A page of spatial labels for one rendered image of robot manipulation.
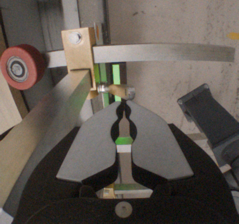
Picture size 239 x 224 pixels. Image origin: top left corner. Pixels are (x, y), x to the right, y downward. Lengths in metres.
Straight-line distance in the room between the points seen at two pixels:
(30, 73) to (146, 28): 0.97
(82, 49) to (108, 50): 0.05
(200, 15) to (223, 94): 0.77
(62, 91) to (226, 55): 0.30
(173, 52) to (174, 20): 0.92
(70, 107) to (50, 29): 0.42
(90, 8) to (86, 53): 0.20
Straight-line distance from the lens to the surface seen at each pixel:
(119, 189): 0.60
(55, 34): 0.55
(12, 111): 0.35
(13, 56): 0.28
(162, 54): 0.27
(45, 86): 0.55
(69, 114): 0.16
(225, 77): 1.51
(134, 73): 1.18
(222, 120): 1.09
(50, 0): 0.56
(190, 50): 0.29
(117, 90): 0.16
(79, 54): 0.26
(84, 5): 0.44
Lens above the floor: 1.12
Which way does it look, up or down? 60 degrees down
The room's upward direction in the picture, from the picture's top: 178 degrees counter-clockwise
